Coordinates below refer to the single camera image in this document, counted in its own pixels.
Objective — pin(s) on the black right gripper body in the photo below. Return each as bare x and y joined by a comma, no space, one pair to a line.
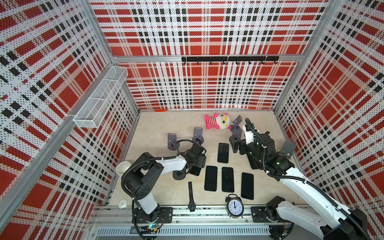
249,149

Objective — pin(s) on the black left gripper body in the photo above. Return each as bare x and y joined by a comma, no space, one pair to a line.
199,162

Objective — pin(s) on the black phone purple case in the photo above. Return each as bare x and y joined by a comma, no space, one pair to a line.
211,176

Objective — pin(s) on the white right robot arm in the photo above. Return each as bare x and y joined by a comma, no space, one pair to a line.
330,220

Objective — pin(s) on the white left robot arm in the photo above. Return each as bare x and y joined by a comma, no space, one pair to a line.
139,180

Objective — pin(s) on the grey phone stand middle back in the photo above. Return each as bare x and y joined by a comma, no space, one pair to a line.
198,136

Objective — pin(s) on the grey phone stand front left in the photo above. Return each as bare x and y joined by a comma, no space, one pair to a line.
179,175

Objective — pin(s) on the grey phone stand far right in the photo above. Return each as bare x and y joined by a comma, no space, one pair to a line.
287,150

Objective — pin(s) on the grey phone stand back left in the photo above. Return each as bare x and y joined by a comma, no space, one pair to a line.
172,141

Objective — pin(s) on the grey phone stand centre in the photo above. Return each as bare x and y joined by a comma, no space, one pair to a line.
236,132

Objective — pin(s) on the pink striped plush toy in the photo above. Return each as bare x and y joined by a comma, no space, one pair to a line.
218,121

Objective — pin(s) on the black wrist watch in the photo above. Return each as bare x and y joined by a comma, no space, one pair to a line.
192,204

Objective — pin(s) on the black alarm clock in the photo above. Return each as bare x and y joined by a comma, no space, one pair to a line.
234,206

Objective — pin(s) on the white cup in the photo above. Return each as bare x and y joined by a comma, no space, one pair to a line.
122,168

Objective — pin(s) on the white round puck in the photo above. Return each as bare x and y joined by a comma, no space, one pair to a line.
123,204

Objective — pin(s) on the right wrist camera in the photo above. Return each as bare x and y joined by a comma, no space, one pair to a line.
249,134

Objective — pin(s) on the black wall hook rail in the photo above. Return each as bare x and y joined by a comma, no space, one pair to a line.
261,59

